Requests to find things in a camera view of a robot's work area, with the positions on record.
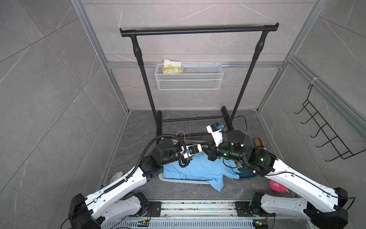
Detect black clothes rack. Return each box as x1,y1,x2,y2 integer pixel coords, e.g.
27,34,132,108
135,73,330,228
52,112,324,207
120,23,279,135

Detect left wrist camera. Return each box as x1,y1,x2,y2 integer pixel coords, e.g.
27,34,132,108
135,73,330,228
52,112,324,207
183,144,202,158

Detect pink plush doll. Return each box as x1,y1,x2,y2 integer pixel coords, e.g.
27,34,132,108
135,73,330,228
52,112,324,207
269,180,289,193

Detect black wall hook rack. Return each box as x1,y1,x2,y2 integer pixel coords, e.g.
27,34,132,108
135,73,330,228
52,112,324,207
294,84,366,162

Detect plaid case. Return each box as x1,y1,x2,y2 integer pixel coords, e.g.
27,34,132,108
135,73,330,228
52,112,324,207
254,138,266,150

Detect light blue t-shirt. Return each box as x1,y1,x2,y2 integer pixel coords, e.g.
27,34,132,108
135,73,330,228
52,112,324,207
163,152,240,192

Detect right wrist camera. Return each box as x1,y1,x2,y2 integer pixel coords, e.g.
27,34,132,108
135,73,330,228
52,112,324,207
206,122,223,147

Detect teal clothespin tray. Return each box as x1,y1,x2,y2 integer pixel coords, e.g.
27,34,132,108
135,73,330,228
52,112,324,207
235,162,257,180

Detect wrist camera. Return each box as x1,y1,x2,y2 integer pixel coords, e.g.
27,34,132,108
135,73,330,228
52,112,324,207
183,144,202,158
206,122,223,147

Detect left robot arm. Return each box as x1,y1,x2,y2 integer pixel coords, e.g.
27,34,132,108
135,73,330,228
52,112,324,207
66,134,188,229

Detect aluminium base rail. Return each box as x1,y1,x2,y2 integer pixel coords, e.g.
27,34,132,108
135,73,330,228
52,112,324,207
100,199,318,229

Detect pink wire hanger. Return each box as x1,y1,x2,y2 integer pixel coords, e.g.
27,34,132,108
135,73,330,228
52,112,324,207
176,131,191,144

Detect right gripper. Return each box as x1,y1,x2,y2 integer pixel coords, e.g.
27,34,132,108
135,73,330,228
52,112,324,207
197,138,244,164

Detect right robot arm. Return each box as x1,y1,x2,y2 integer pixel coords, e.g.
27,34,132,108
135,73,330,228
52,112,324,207
204,123,355,229

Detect yellow tissue pack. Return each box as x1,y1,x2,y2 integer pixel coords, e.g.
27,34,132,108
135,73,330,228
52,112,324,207
163,59,184,74

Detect white laundry basket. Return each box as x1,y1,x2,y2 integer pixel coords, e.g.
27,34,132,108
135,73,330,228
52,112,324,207
158,173,210,185

